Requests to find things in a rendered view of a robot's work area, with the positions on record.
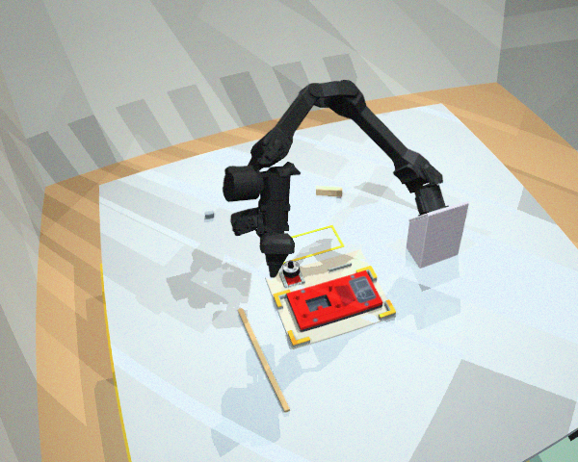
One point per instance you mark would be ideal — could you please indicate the tan wooden block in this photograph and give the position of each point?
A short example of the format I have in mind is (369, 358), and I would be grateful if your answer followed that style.
(327, 190)

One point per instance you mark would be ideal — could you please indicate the long tan wooden stick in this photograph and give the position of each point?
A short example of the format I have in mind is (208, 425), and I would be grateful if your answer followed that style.
(264, 361)

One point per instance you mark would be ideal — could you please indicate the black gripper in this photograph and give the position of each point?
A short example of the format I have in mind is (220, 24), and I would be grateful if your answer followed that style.
(274, 243)

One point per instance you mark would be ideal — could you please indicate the black wheel with grey hub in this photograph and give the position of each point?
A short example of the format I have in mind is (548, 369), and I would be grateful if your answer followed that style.
(291, 273)

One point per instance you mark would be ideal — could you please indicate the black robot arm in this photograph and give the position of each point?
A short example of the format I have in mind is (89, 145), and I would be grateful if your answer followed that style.
(344, 98)

